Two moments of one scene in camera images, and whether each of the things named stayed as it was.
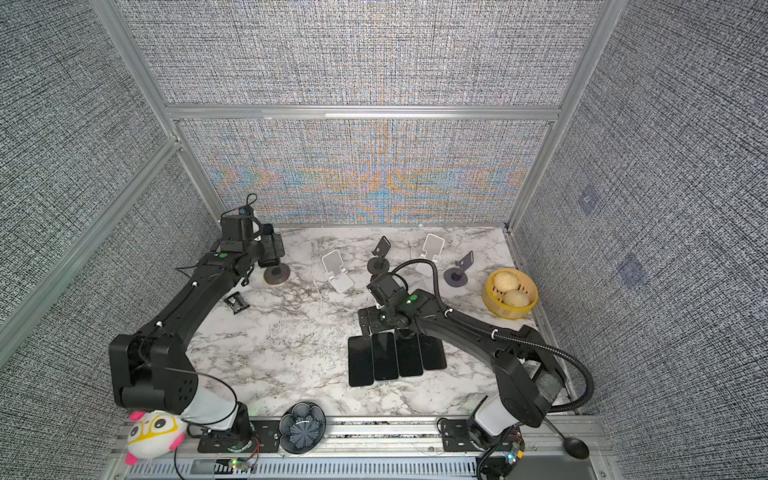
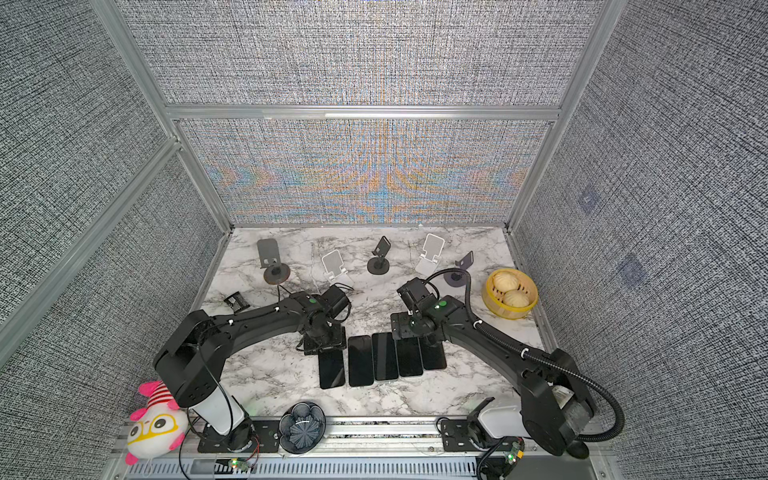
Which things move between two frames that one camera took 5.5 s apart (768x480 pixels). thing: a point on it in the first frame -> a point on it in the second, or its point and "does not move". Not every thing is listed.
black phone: (432, 350) does not move
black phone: (409, 361) does not move
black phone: (361, 361) does not move
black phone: (279, 250) -> (331, 368)
